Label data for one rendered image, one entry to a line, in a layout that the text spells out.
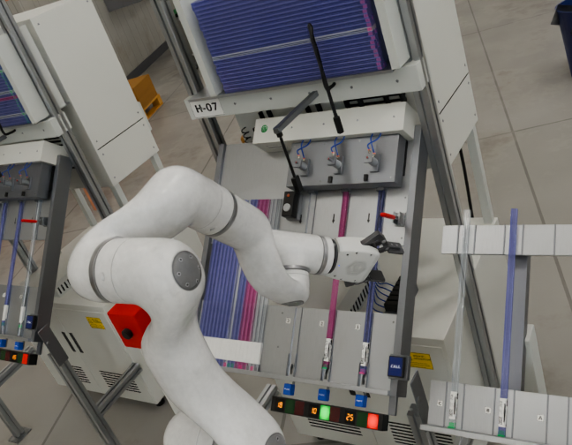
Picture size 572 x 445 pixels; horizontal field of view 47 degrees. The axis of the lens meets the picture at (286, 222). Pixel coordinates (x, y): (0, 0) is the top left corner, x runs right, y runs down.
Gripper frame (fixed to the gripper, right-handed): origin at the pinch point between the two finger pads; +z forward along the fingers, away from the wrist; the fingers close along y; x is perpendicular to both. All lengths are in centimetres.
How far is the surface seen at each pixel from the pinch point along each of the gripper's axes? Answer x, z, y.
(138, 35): 837, 78, -388
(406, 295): 5.3, 15.7, -15.8
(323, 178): 42.1, 0.3, -10.9
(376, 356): -3.1, 11.3, -30.4
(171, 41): 93, -39, -7
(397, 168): 32.1, 13.0, 3.7
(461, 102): 63, 44, 11
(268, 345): 15, -7, -52
